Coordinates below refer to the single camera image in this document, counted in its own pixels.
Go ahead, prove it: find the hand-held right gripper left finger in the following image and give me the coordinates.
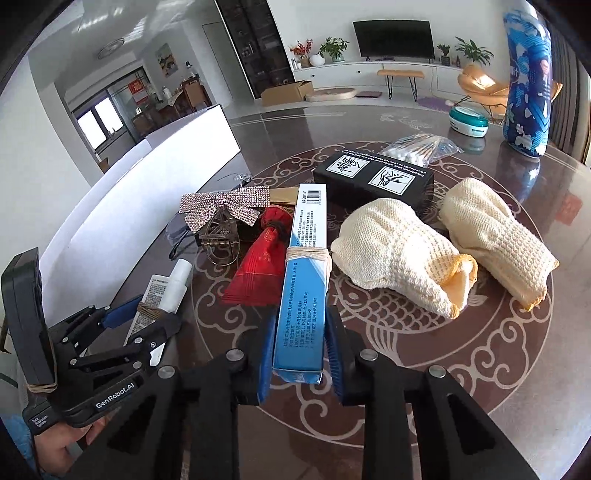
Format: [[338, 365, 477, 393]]
[[65, 318, 278, 480]]

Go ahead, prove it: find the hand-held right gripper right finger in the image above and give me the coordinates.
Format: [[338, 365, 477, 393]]
[[324, 307, 539, 480]]

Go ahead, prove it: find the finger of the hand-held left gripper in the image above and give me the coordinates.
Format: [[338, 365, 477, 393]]
[[71, 313, 182, 370], [50, 295, 145, 356]]

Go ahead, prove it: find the white cosmetic tube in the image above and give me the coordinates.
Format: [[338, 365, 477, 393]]
[[124, 258, 193, 365]]

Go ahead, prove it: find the blue toothpaste box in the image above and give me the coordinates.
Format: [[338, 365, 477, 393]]
[[272, 183, 331, 385]]

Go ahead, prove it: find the beige rubber band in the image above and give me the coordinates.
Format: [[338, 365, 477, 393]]
[[285, 247, 331, 269]]

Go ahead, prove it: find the rhinestone bow hair claw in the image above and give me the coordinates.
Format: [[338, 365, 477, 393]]
[[179, 185, 272, 267]]

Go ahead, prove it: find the person's left hand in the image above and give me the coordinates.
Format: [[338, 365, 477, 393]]
[[25, 412, 114, 476]]

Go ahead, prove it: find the red plastic bag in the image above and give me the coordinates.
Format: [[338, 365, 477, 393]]
[[222, 206, 296, 305]]

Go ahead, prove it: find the cream knit glove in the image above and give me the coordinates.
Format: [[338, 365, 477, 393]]
[[331, 198, 479, 320], [438, 178, 560, 310]]

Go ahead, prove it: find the black cardboard box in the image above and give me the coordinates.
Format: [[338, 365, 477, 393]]
[[312, 148, 435, 213]]

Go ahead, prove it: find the wooden dining chair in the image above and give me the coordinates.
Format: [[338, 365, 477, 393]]
[[180, 78, 213, 112]]

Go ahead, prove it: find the cotton swab packet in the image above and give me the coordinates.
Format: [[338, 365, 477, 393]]
[[379, 133, 465, 167]]

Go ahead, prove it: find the brown cardboard box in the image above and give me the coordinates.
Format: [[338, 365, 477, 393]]
[[261, 80, 315, 107]]

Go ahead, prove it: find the beige pet bed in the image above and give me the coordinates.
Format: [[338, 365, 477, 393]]
[[306, 87, 358, 103]]

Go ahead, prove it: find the teal round box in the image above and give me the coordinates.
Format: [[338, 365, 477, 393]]
[[449, 106, 490, 138]]

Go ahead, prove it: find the white television cabinet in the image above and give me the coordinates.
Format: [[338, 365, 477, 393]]
[[292, 60, 467, 100]]

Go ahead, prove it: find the dark display cabinet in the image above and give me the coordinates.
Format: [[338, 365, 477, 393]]
[[216, 0, 294, 99]]

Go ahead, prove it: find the wooden bench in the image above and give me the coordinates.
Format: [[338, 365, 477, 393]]
[[376, 69, 426, 100]]

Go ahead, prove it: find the red flower plant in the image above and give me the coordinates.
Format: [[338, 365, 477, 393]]
[[290, 41, 315, 68]]

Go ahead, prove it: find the orange lounge chair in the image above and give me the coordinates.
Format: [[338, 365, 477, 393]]
[[457, 65, 564, 124]]

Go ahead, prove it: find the green potted plant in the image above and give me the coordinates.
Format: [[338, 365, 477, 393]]
[[318, 37, 350, 63]]

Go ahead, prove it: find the black television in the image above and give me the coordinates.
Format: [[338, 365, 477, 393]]
[[353, 20, 435, 62]]

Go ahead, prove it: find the blue patterned can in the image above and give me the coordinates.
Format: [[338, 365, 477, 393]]
[[502, 10, 554, 158]]

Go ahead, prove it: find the large leafy potted plant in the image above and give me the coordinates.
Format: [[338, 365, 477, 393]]
[[455, 37, 495, 68]]

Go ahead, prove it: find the grey curtain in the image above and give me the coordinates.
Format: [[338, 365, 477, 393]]
[[545, 18, 591, 164]]

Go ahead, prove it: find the framed wall picture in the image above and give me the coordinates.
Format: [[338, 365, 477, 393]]
[[154, 44, 180, 77]]

